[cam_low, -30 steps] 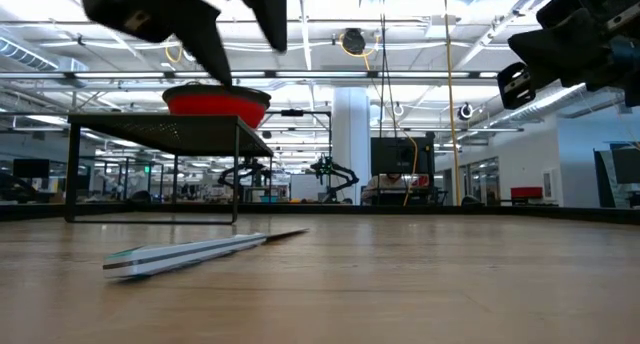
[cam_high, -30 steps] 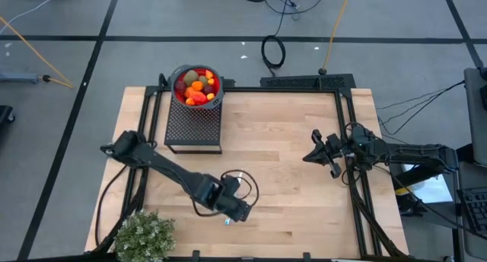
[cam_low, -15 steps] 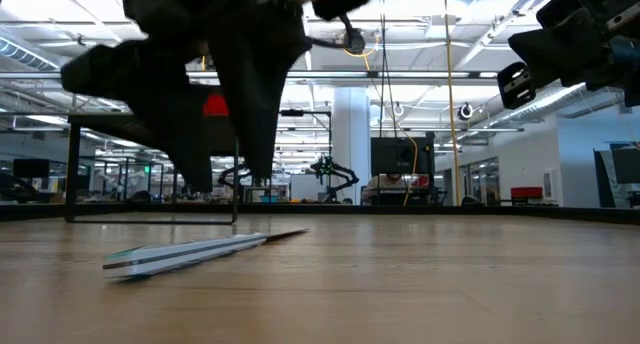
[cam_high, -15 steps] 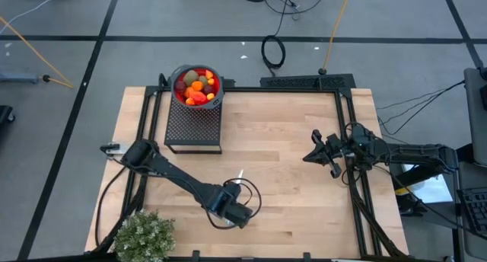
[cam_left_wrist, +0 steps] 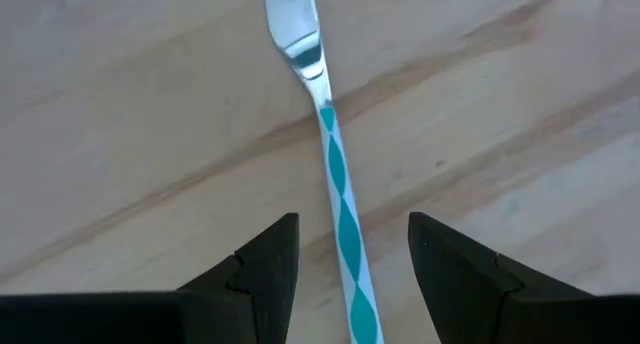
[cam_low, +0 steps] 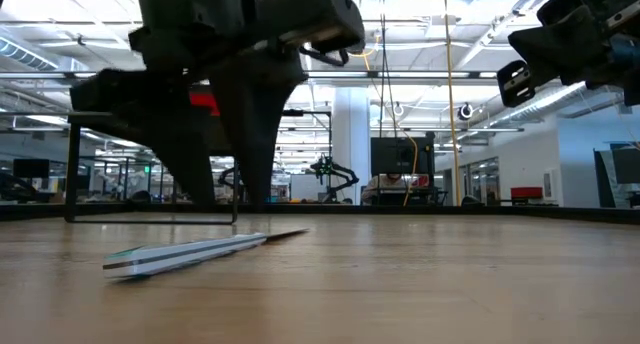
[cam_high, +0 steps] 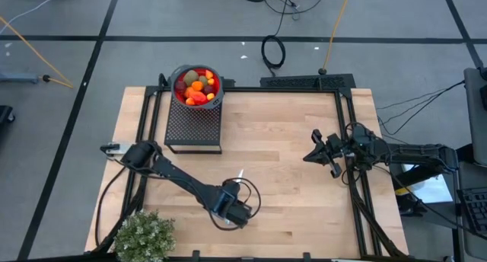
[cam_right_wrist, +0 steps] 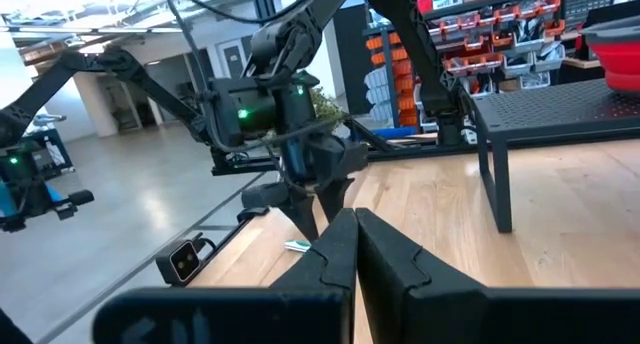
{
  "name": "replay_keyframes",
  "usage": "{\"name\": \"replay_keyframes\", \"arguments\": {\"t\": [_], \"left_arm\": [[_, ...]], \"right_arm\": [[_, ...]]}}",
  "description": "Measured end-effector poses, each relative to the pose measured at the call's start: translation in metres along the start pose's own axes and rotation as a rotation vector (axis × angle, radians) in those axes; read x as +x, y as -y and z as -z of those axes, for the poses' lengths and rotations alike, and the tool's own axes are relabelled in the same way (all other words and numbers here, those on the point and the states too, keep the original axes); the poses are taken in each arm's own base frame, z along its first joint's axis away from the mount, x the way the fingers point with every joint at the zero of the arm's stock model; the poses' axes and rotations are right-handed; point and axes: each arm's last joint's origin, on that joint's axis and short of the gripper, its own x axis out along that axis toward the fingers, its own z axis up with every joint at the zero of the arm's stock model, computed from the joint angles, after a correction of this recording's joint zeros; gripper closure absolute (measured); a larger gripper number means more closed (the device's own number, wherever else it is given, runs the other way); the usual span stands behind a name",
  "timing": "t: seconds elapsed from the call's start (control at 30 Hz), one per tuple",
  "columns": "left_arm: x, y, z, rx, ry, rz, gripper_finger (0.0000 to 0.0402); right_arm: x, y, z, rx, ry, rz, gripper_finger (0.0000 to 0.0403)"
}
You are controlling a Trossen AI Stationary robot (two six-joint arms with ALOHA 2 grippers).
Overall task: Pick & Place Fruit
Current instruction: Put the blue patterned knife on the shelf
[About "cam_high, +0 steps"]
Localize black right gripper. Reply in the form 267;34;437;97
303;128;355;179

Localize red colander with grey rim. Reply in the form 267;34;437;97
170;65;224;110

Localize orange red bell pepper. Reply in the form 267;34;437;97
184;86;209;106

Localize black vented box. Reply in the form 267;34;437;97
259;73;357;91

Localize black perforated metal shelf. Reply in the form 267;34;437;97
164;97;224;155

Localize green artificial potted plant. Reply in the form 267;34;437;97
113;209;177;262

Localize grey workstation desk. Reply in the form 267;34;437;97
454;65;487;261

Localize black keyboard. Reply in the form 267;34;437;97
456;187;487;235

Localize black floor object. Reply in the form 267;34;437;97
0;104;16;126

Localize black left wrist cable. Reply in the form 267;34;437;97
207;177;263;232

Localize black aluminium table frame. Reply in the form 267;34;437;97
84;73;410;262

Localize black power cable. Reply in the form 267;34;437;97
260;0;292;75

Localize yellow cable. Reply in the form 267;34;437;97
0;16;74;90
318;0;354;75

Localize black left base cable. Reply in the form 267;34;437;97
94;163;129;248

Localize grey floor rail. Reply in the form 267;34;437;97
0;72;41;84

